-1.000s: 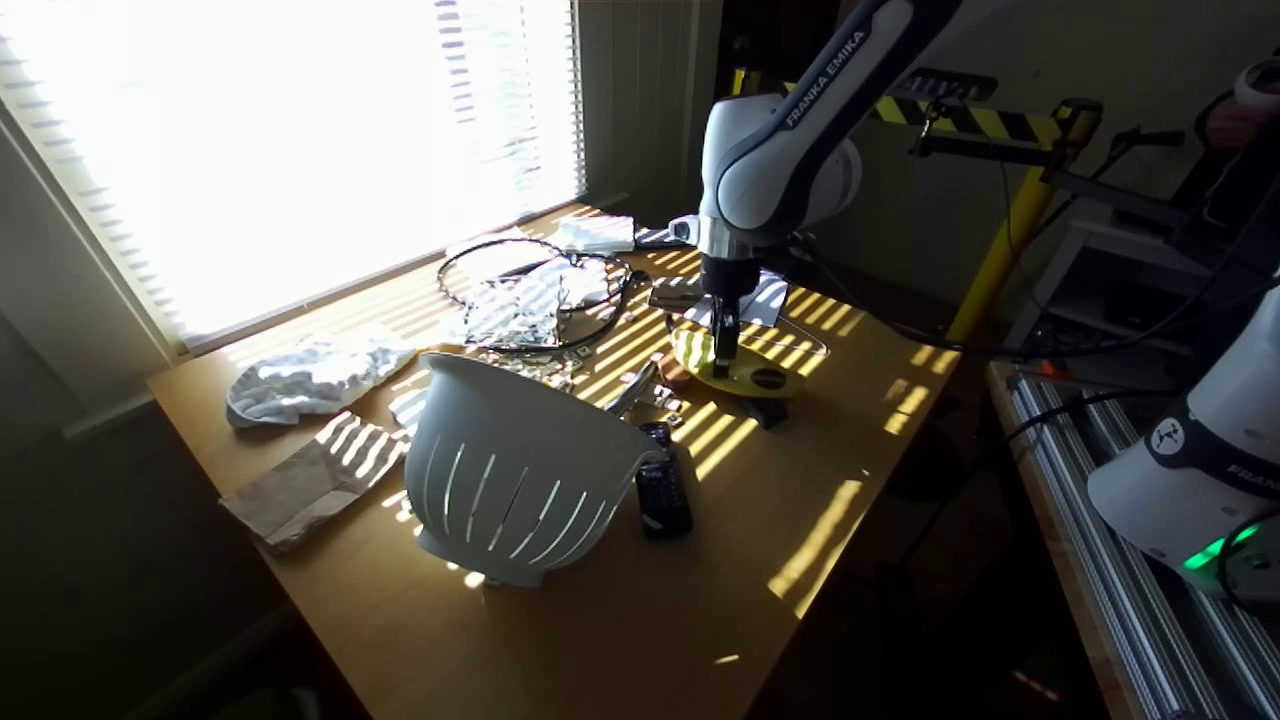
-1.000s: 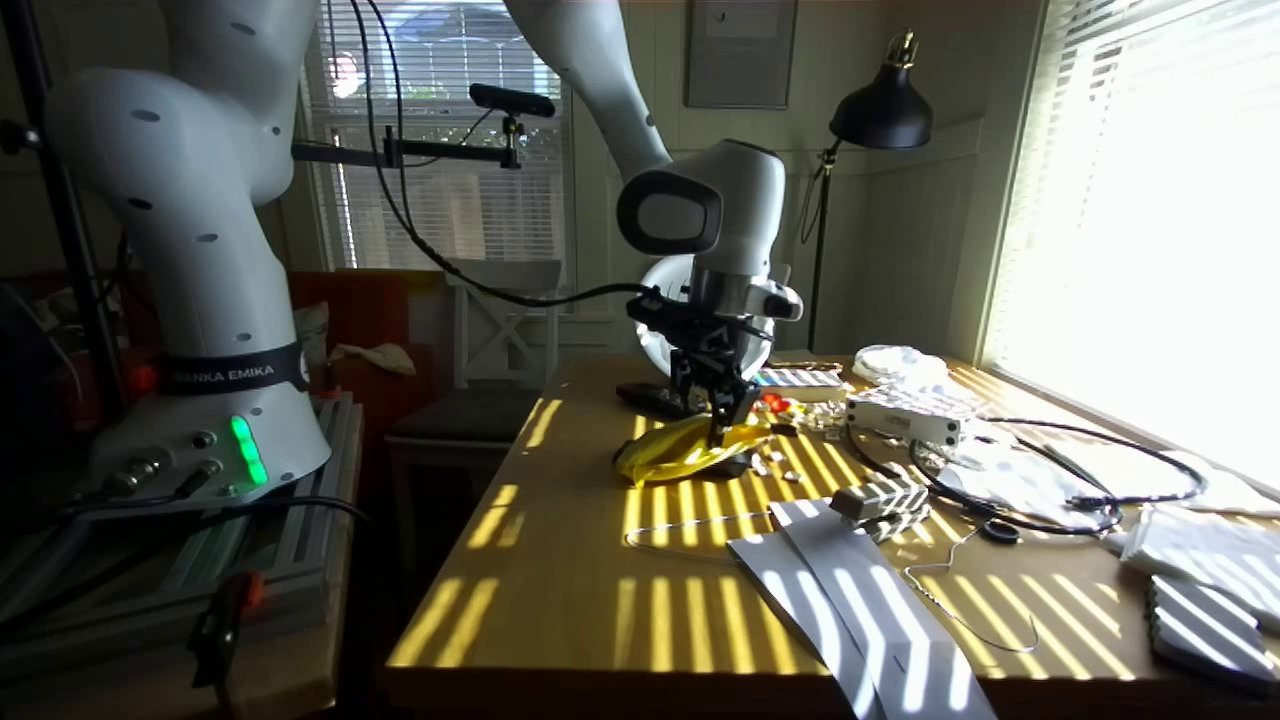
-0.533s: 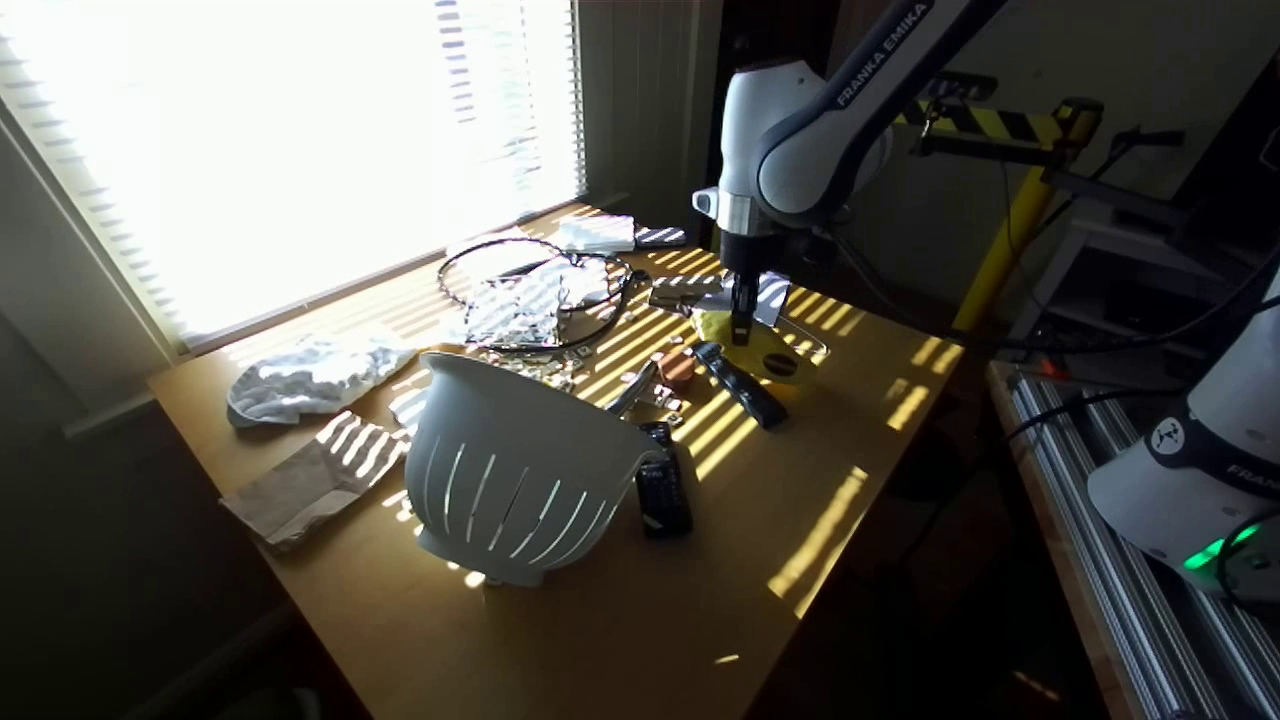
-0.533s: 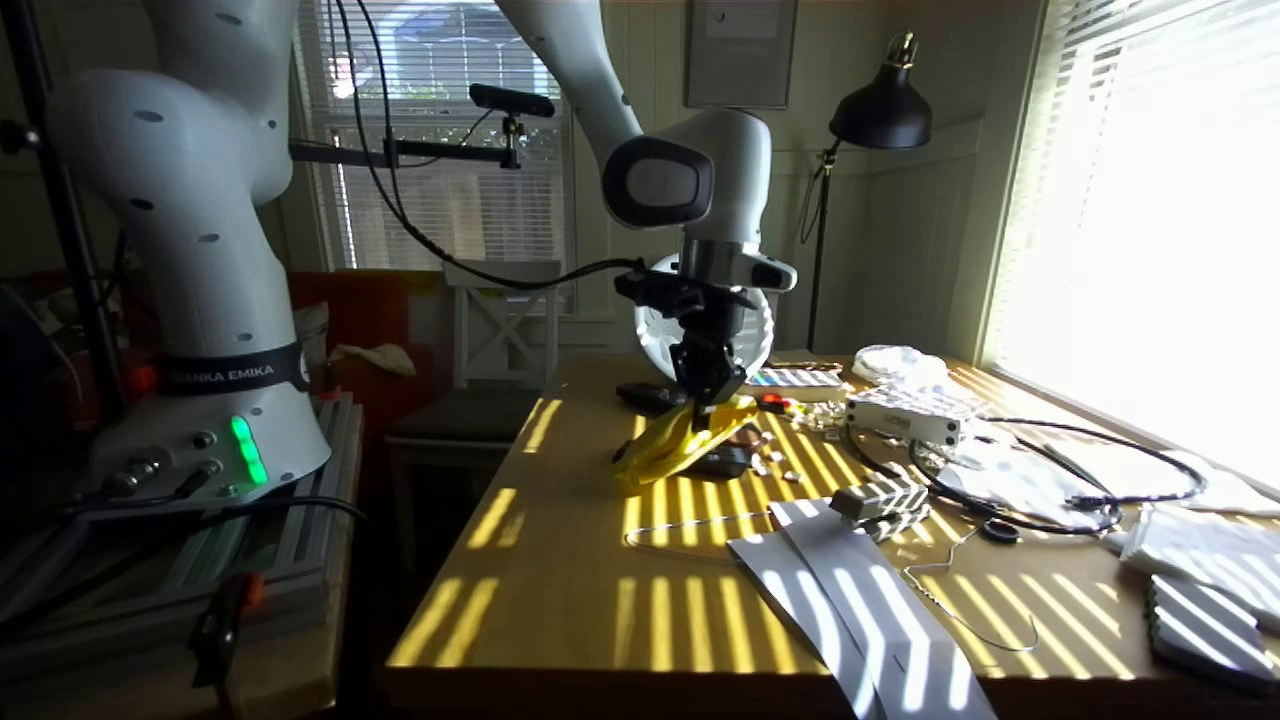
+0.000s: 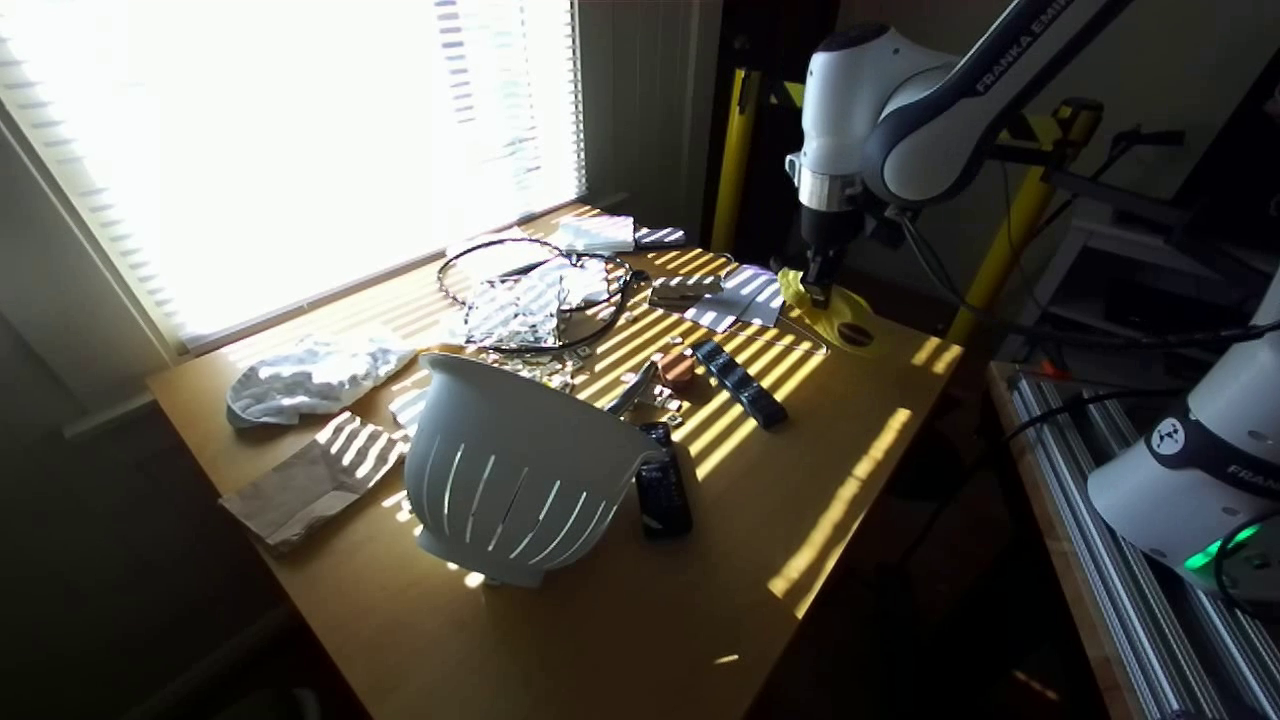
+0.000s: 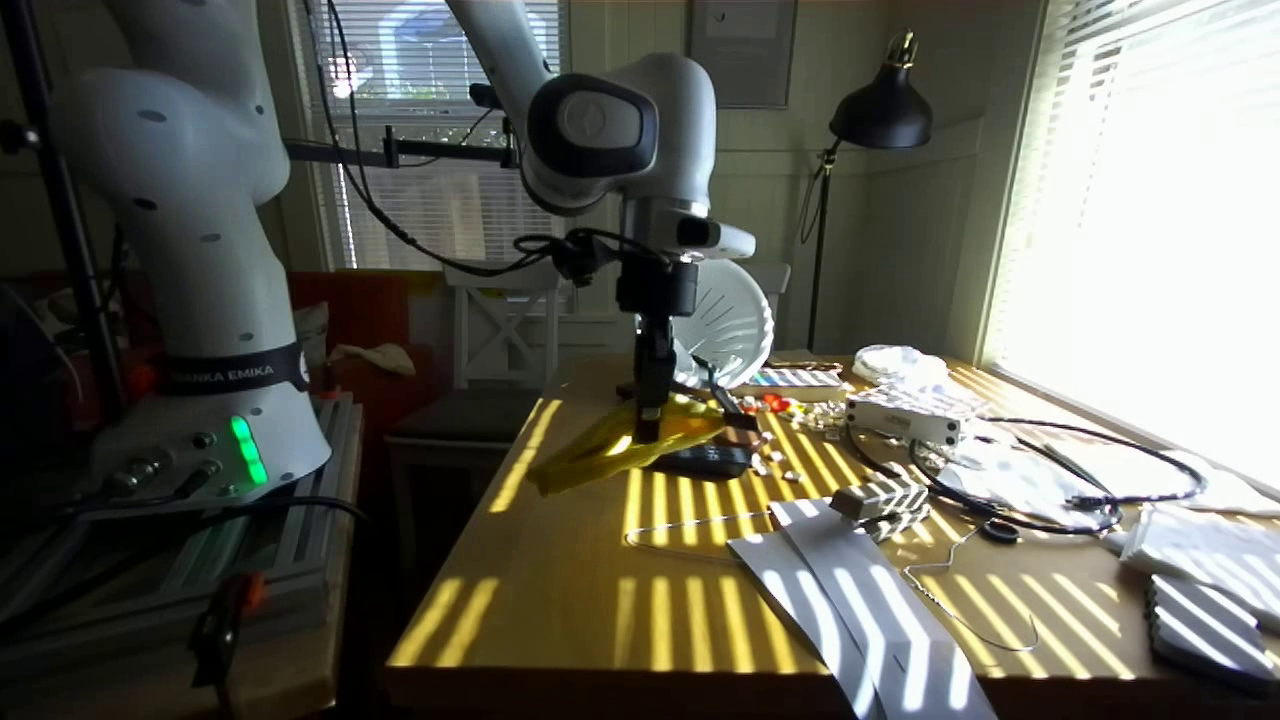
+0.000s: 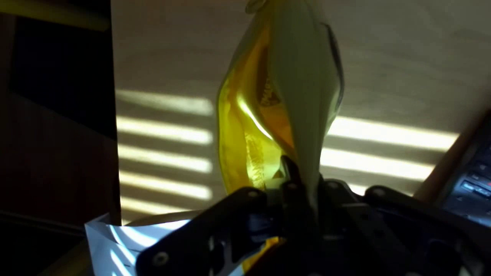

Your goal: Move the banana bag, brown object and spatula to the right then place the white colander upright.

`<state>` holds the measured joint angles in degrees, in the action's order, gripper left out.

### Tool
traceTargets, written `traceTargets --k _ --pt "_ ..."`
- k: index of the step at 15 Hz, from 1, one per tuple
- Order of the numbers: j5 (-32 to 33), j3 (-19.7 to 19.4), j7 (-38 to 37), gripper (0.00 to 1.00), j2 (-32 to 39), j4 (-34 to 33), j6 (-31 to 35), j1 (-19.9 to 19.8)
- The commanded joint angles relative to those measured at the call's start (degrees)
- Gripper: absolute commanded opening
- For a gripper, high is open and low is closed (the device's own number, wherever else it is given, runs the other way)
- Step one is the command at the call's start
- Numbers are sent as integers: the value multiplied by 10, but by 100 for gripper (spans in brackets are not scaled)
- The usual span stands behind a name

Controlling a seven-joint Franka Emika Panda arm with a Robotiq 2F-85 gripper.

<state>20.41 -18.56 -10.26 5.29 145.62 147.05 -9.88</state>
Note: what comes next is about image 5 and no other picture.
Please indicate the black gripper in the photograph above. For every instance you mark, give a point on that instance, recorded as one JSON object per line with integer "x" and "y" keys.
{"x": 826, "y": 233}

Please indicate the yellow banana bag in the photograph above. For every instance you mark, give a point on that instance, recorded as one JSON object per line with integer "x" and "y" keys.
{"x": 834, "y": 322}

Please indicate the brown round object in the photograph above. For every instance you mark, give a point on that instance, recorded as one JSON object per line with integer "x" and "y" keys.
{"x": 677, "y": 369}

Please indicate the black spatula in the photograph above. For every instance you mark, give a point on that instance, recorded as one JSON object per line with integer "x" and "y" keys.
{"x": 638, "y": 391}

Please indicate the white slotted colander bowl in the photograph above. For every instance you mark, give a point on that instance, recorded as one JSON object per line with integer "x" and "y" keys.
{"x": 513, "y": 465}

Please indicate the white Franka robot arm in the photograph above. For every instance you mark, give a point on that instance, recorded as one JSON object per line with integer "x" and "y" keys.
{"x": 864, "y": 122}

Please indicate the grey striped cloth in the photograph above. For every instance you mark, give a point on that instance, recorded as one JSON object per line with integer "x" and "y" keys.
{"x": 743, "y": 299}

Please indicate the long black remote control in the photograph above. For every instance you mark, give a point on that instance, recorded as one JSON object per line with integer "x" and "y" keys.
{"x": 743, "y": 384}

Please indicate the dark notebook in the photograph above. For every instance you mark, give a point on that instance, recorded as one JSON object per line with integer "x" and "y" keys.
{"x": 662, "y": 239}

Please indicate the white paper stack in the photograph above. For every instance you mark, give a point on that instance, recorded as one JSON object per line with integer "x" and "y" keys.
{"x": 593, "y": 233}

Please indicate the small black remote control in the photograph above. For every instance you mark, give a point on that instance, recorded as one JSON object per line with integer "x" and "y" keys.
{"x": 662, "y": 493}

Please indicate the silver patterned cloth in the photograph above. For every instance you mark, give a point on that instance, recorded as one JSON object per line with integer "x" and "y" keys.
{"x": 524, "y": 310}

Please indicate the grey metal robot stand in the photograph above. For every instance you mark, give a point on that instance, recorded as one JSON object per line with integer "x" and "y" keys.
{"x": 1133, "y": 602}

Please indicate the white crumpled cloth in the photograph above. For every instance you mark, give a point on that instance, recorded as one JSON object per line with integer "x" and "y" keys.
{"x": 313, "y": 380}

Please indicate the folded beige towel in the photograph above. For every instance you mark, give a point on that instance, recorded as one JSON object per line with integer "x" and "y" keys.
{"x": 313, "y": 481}

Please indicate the white window blind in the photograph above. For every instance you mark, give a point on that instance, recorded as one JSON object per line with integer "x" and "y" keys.
{"x": 293, "y": 146}

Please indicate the black camera stand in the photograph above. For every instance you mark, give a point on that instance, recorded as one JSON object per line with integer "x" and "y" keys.
{"x": 1133, "y": 136}

